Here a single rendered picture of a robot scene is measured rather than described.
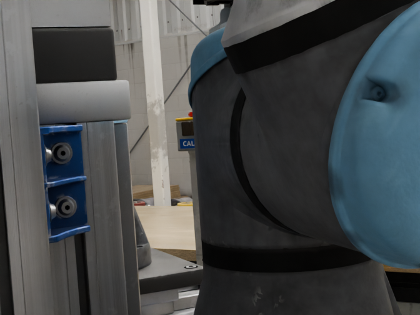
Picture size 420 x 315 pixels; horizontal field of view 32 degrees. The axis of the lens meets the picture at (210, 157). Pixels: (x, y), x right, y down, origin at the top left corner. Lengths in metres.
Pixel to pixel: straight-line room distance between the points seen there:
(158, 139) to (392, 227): 2.53
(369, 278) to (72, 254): 0.26
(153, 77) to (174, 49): 7.85
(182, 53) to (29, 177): 10.04
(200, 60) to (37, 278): 0.21
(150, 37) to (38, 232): 2.30
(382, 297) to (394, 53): 0.22
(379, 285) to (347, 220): 0.16
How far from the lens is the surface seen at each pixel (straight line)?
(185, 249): 1.83
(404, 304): 1.65
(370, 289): 0.46
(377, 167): 0.28
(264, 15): 0.31
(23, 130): 0.55
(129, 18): 11.27
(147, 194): 9.91
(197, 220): 1.58
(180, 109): 10.60
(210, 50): 0.45
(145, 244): 0.94
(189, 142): 1.55
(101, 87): 0.63
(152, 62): 2.82
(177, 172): 10.71
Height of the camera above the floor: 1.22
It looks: 3 degrees down
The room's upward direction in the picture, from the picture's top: 4 degrees counter-clockwise
